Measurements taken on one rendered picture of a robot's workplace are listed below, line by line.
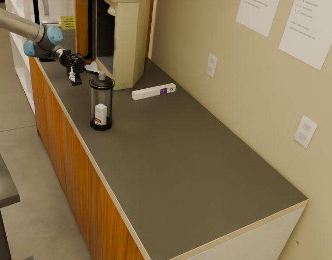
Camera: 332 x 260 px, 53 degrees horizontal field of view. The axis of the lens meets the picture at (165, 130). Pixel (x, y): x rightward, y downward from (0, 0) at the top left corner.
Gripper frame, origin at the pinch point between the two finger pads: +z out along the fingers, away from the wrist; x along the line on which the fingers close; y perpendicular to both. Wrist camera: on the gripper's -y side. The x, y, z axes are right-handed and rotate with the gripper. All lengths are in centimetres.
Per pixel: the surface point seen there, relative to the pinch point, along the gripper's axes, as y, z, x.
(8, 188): -18, 26, -51
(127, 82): -14.2, -9.5, 31.3
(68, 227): -112, -13, -9
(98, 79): 6.1, 12.0, -3.4
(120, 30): 15.6, -11.1, 25.7
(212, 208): -18, 78, 1
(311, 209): -24, 101, 38
